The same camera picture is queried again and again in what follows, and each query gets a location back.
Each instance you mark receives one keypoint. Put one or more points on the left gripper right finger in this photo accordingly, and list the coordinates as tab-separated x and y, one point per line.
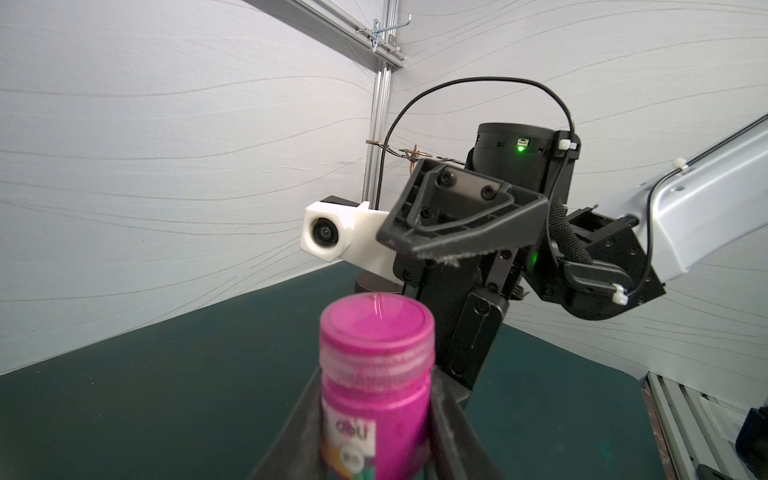
455	450

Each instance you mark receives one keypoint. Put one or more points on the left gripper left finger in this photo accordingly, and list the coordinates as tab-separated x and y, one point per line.
296	451

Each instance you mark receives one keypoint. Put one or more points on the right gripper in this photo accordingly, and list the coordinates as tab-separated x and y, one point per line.
446	213

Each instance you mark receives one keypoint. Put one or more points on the magenta paint jar back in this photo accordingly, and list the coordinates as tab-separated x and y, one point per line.
375	435

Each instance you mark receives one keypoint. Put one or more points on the magenta lid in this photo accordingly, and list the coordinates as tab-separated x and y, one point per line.
376	342

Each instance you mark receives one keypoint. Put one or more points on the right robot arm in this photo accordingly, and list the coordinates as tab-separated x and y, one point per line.
655	232

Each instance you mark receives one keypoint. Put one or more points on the green table mat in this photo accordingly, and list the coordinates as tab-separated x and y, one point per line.
203	395

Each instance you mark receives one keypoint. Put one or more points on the metal hook tree stand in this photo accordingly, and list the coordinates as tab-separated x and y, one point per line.
370	282

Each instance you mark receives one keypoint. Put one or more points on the metal hook right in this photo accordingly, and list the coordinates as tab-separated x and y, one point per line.
377	34

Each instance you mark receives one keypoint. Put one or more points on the aluminium top crossbar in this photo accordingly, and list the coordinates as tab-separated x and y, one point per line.
332	26

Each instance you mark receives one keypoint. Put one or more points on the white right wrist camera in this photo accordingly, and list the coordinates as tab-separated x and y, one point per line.
332	231

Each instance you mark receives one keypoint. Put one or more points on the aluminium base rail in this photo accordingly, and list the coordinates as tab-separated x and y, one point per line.
695	433

